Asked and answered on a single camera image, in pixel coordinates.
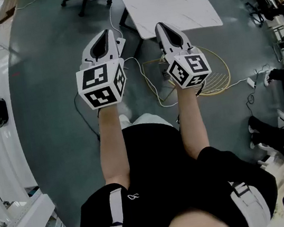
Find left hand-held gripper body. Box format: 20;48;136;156
72;51;132;112

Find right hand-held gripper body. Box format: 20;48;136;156
156;42;214;93

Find person's right forearm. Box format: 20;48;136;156
174;83;213;163

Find person's left forearm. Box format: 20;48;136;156
91;103;135;194

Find white marble table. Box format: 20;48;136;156
115;0;224;44

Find white power strip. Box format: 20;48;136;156
245;76;258;90

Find person's white trousers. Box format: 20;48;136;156
118;106;174;136

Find person's black shirt torso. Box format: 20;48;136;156
62;105;284;227

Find person's neck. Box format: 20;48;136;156
162;201;248;227

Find black cable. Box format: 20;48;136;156
192;80;210;98
72;90;102;145

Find white harness strap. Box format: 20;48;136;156
227;175;274;227
90;187;130;227

